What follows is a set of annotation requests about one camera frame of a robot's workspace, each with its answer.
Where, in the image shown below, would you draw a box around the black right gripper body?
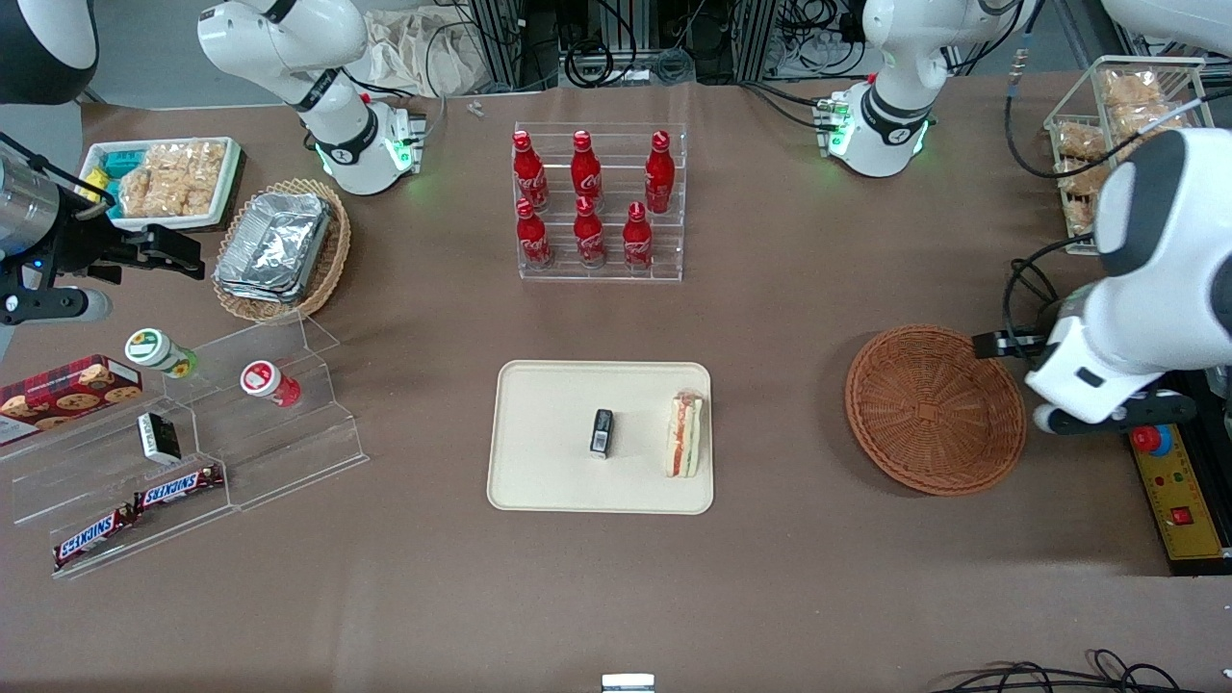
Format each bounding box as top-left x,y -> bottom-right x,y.
43,207 -> 147,287

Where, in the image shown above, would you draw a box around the triangular sandwich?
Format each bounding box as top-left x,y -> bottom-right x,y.
665,390 -> 705,479

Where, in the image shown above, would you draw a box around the round brown wicker basket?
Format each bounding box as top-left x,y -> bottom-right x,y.
844,324 -> 1027,498

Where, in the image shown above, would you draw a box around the white rectangular snack tray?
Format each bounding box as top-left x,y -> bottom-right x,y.
79,137 -> 242,233

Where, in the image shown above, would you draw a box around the oval light wicker basket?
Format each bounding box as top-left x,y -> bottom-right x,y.
212,178 -> 352,325

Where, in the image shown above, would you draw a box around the beige plastic tray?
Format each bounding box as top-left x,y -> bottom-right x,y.
486,360 -> 715,516

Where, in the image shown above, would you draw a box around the clear rice cracker packets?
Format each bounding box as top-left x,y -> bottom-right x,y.
117,142 -> 227,218

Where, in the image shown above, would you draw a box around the green lidded cup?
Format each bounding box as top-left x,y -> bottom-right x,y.
125,328 -> 200,378

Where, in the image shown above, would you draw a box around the stacked aluminium foil trays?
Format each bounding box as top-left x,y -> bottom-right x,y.
214,192 -> 334,305

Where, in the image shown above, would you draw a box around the red lidded cup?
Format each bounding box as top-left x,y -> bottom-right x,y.
240,360 -> 302,408

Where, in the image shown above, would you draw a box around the red cookie box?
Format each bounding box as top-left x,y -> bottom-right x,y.
0,354 -> 143,446

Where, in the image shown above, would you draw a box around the small black white box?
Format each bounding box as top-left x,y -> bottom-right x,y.
137,412 -> 182,465

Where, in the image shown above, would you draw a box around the clear acrylic stepped shelf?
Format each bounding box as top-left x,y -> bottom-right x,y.
0,380 -> 239,580
162,316 -> 370,511

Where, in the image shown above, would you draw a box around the yellow emergency stop control box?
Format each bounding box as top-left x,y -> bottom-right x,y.
1128,423 -> 1232,577

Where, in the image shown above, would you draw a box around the Snickers chocolate bar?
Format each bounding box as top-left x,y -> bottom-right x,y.
52,503 -> 138,571
132,465 -> 225,512

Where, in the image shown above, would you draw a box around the beige cloth bag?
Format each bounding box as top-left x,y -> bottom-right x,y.
361,10 -> 501,97

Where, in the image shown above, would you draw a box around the red cola bottle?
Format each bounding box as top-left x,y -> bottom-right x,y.
570,129 -> 604,213
622,201 -> 655,271
573,196 -> 607,268
515,198 -> 555,270
644,130 -> 677,215
511,130 -> 550,213

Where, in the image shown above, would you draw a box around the clear acrylic bottle rack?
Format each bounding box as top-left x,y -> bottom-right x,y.
513,121 -> 688,283

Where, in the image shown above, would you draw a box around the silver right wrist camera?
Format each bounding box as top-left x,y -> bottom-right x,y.
0,287 -> 113,325

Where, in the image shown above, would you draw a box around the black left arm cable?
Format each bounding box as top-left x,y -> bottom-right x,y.
1003,0 -> 1232,180

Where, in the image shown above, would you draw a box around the white wire basket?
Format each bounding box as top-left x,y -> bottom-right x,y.
1044,55 -> 1207,256

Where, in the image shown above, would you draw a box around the cracker packets in wire basket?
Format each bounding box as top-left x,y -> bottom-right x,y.
1054,67 -> 1190,237

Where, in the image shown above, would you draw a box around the black floor cables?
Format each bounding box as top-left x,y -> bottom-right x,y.
929,650 -> 1232,693

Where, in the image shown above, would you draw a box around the black background cable bundle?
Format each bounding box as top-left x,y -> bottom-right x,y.
563,0 -> 867,86

